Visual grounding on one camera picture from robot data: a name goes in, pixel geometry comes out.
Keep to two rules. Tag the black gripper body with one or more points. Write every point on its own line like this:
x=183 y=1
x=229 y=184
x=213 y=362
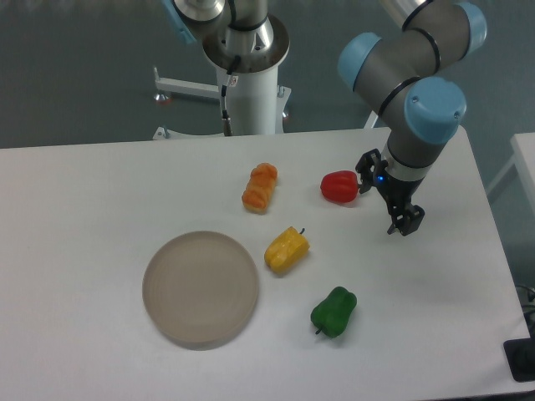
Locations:
x=396 y=193

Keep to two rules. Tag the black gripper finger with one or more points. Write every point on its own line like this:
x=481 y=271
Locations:
x=405 y=219
x=371 y=170

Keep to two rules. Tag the red bell pepper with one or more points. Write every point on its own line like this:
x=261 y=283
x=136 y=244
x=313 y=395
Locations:
x=340 y=186

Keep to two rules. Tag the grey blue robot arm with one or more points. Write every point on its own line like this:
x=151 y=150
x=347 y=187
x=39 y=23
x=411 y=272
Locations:
x=398 y=79

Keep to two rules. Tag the silver robot base joint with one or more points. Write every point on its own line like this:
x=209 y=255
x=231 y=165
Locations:
x=193 y=21

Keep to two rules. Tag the orange bell pepper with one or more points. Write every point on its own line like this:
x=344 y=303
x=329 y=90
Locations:
x=260 y=187

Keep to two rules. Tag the yellow bell pepper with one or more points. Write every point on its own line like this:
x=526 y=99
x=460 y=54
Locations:
x=288 y=248

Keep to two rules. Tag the green bell pepper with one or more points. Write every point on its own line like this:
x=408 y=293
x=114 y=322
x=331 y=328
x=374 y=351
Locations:
x=331 y=316

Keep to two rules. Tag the white side table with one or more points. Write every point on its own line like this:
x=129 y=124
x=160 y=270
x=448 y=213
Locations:
x=520 y=165

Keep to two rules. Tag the black box at edge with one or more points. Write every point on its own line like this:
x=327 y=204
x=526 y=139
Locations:
x=520 y=358

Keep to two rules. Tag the round beige plate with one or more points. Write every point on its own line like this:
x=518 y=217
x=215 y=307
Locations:
x=201 y=289

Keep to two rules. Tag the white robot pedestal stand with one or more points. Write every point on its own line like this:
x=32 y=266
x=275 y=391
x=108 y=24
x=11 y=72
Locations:
x=251 y=100

